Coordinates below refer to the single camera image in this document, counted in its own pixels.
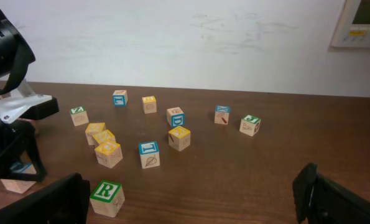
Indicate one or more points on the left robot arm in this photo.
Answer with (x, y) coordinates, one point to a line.
(19, 105)

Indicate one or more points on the yellow block top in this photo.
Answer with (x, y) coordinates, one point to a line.
(149, 104)

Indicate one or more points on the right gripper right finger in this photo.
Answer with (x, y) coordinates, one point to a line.
(319, 199)

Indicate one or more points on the yellow cluster block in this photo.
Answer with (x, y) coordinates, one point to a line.
(93, 128)
(103, 136)

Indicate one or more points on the blue D sided block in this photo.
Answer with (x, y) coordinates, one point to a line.
(175, 117)

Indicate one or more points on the green R block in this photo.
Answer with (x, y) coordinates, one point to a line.
(107, 198)

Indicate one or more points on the white wall panel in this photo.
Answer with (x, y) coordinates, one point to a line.
(353, 26)

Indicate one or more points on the blue I block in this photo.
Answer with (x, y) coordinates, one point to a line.
(149, 154)

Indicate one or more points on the yellow cluster block left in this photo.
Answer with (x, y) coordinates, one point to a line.
(93, 128)

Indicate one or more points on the green Z block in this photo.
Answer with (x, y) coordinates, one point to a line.
(79, 116)

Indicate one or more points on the blue X block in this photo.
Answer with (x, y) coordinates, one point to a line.
(222, 114)

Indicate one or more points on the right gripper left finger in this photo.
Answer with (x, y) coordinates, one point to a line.
(64, 201)

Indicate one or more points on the yellow G block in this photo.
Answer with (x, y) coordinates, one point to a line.
(109, 153)

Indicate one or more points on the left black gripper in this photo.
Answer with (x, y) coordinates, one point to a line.
(15, 139)

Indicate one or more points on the yellow cluster block middle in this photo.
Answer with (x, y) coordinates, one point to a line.
(103, 136)

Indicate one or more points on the yellow block right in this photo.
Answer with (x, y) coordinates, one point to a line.
(179, 138)

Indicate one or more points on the green J block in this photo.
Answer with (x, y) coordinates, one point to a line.
(250, 125)

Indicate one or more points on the blue sided block top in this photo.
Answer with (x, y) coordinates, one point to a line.
(120, 98)

